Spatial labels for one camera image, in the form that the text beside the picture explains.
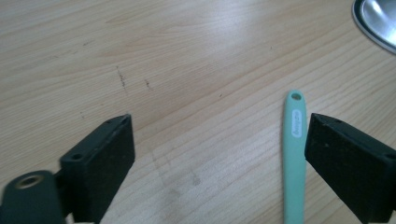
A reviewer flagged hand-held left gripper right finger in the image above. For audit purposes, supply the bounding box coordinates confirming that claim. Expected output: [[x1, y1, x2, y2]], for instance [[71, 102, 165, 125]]
[[304, 112, 396, 224]]

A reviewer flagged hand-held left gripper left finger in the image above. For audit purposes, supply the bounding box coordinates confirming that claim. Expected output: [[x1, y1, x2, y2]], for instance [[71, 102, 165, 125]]
[[59, 113, 136, 224]]

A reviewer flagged stainless steel bowl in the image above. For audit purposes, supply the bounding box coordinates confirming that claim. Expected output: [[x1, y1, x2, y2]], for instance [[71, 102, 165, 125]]
[[351, 0, 396, 55]]

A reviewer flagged mint green silicone utensil handle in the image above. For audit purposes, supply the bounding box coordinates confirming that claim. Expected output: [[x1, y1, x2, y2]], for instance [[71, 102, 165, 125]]
[[282, 90, 308, 224]]

